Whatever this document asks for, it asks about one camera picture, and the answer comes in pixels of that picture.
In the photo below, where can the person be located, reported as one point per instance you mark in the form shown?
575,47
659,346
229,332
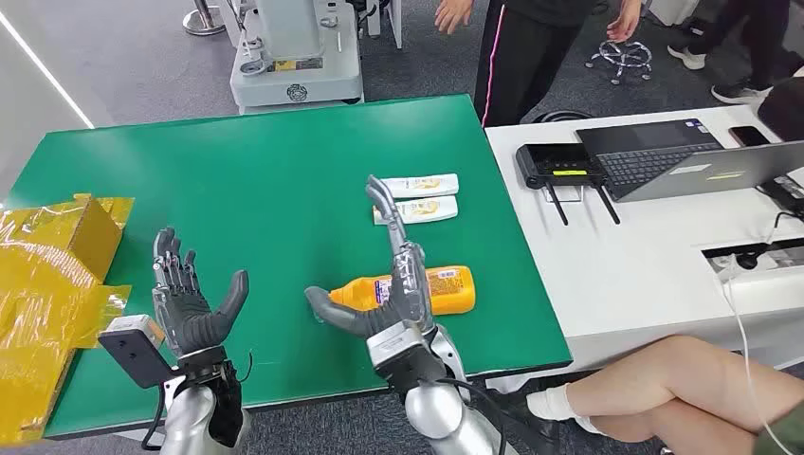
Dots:
521,56
747,44
678,383

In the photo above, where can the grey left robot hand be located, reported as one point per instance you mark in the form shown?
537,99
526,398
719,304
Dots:
188,317

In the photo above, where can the chrome stanchion base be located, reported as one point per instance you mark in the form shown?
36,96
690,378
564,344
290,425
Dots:
204,22

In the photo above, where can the white panel frame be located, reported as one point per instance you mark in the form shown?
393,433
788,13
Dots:
392,19

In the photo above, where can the white robot base machine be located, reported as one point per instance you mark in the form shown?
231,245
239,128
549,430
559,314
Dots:
295,63

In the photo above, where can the grey laptop with black keyboard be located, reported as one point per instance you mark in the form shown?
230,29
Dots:
653,160

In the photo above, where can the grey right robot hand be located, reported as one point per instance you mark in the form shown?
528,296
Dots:
408,289

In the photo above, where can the orange bottle with clear cap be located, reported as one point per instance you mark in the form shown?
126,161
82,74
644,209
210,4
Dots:
452,295

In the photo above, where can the white shampoo bottle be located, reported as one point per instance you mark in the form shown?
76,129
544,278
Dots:
427,185
427,210

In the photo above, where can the black power adapter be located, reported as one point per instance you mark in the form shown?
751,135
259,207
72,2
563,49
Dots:
785,191

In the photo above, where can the chrome stool base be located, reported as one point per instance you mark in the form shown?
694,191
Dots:
622,60

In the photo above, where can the person's left hand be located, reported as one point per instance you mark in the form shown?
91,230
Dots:
628,22

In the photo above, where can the black router with antennas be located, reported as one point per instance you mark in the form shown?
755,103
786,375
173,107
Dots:
553,163

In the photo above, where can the black bag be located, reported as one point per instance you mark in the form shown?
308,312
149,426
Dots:
785,110

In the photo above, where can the black smartphone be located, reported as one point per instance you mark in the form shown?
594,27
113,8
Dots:
749,136

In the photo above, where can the person's right hand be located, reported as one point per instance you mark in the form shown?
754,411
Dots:
453,14

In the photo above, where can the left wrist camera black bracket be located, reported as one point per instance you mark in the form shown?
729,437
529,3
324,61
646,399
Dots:
132,351

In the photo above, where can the yellow cardboard box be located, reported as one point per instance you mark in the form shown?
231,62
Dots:
38,282

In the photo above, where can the black plug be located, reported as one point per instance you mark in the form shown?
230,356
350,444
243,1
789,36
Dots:
747,260

